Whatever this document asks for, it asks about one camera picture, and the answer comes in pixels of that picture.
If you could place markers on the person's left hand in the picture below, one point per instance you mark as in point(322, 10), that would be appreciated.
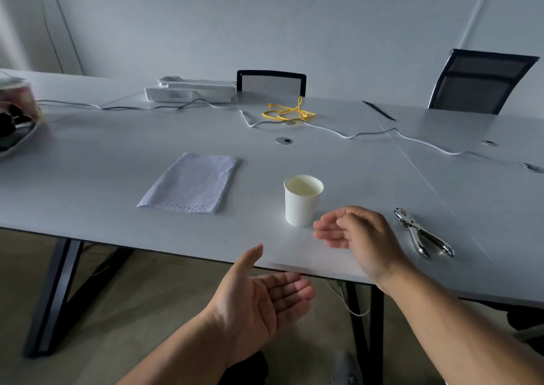
point(246, 308)

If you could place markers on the person's right thumb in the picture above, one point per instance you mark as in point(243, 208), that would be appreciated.
point(340, 213)

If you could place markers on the black mesh office chair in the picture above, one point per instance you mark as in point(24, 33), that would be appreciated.
point(480, 83)

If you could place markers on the black frame office chair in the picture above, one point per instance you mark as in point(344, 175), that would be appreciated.
point(271, 82)

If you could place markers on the person's left thumb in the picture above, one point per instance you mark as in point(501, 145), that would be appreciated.
point(251, 260)

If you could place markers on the person's left forearm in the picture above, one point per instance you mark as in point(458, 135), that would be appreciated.
point(178, 353)

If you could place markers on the clear plastic package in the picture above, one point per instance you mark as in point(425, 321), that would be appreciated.
point(195, 83)

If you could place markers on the person's left little finger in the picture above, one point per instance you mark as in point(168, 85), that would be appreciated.
point(285, 322)

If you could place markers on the punched white paper sheet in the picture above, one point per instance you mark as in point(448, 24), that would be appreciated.
point(191, 183)

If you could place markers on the black table leg frame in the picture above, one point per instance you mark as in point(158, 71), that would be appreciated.
point(367, 333)
point(63, 295)

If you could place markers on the person's left middle finger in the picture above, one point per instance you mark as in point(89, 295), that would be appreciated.
point(295, 288)

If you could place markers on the metal hole punch pliers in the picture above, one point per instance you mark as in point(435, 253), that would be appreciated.
point(420, 234)

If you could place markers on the white paper cup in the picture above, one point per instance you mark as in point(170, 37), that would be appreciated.
point(302, 201)

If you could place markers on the black pen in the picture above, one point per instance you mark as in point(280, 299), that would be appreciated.
point(378, 110)

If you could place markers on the white flat box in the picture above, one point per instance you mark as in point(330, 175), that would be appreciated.
point(189, 94)

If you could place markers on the white wall conduit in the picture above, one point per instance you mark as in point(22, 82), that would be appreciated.
point(478, 11)

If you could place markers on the person's right forearm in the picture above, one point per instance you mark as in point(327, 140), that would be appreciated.
point(459, 333)

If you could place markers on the clear plastic container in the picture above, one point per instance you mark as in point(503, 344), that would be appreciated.
point(15, 113)

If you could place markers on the person's right hand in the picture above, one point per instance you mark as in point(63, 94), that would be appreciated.
point(369, 244)

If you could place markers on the person's legs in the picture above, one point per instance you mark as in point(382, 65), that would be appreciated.
point(293, 370)

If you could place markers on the round metal table grommet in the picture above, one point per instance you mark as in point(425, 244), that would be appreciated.
point(489, 143)
point(284, 141)

